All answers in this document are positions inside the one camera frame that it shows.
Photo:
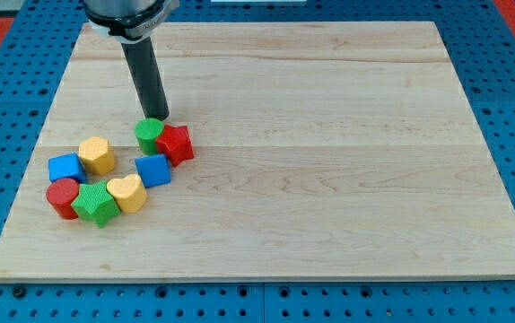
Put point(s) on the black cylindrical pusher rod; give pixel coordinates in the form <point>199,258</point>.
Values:
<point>143,67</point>

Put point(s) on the green cylinder block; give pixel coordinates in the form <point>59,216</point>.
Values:
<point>146,132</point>

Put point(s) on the red star block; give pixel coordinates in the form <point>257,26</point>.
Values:
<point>175,144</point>

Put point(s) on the yellow hexagon block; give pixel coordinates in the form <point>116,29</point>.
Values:
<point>97,155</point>

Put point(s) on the blue cube block centre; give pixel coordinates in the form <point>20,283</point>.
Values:
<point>154,170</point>

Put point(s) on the blue cube block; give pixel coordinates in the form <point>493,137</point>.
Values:
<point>66,166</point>
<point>154,170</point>

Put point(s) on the blue cube block left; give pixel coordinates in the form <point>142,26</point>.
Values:
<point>66,166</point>

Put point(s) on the yellow heart block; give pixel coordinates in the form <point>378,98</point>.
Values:
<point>129,193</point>

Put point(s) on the green star block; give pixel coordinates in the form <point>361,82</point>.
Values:
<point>95,204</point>

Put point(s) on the red cylinder block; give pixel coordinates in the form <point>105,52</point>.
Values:
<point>61,193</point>

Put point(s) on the light wooden board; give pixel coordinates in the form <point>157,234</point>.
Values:
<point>324,152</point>

